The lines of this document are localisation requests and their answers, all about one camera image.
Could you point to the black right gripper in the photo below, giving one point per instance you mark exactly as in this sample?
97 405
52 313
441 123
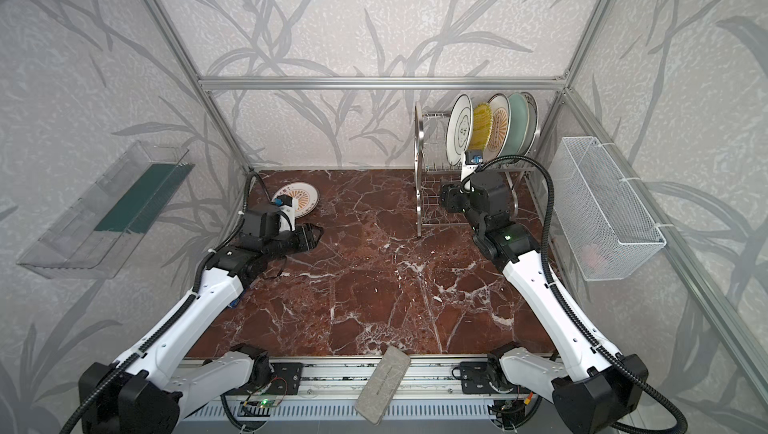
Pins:
452 197

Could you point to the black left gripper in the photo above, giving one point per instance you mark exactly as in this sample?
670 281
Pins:
298 239

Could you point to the orange sunburst plate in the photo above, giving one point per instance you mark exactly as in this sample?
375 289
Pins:
500 110
305 197

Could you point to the white plate with green rim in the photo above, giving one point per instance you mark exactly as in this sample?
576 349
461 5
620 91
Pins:
459 129

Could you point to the yellow green woven plate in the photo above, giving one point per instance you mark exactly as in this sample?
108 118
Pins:
481 127

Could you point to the light green flower plate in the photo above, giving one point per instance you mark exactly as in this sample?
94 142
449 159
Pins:
519 123

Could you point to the dark green rimmed white plate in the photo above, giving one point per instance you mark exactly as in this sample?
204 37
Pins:
532 125

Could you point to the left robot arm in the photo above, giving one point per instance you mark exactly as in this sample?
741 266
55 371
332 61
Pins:
140 391

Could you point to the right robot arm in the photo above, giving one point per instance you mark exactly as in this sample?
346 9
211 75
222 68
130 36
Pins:
593 385

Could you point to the steel dish rack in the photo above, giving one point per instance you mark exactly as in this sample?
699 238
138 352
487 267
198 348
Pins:
431 170

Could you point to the grey sponge block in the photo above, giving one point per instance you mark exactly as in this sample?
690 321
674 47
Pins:
378 392

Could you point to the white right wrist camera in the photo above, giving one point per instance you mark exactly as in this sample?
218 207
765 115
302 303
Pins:
471 160

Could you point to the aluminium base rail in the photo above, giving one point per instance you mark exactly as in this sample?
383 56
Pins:
438 387

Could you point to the white wire basket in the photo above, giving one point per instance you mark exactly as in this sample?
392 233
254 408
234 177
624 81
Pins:
608 229

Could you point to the clear plastic wall shelf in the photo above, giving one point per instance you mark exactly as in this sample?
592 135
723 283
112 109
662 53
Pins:
95 237

